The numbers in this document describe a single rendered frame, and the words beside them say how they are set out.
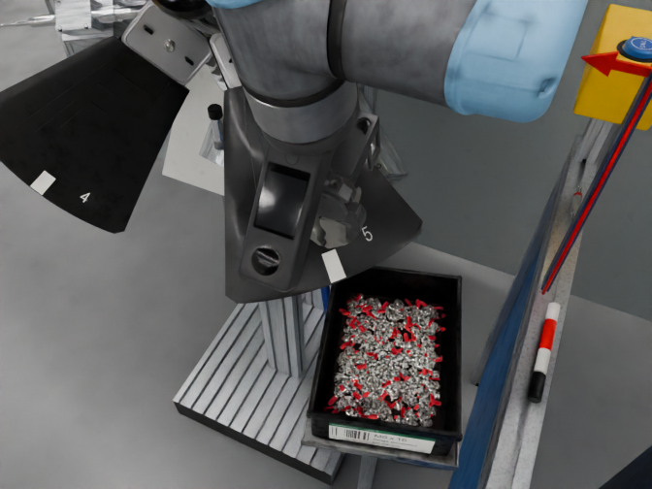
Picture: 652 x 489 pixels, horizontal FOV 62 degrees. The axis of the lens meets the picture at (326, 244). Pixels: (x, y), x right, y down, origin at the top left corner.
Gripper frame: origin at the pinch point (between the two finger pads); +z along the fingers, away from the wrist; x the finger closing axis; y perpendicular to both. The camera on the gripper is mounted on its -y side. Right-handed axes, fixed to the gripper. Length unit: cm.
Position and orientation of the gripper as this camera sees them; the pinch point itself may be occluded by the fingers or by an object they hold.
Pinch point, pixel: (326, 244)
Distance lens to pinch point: 56.4
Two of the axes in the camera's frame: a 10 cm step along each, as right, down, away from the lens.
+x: -9.1, -3.2, 2.6
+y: 4.0, -8.5, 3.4
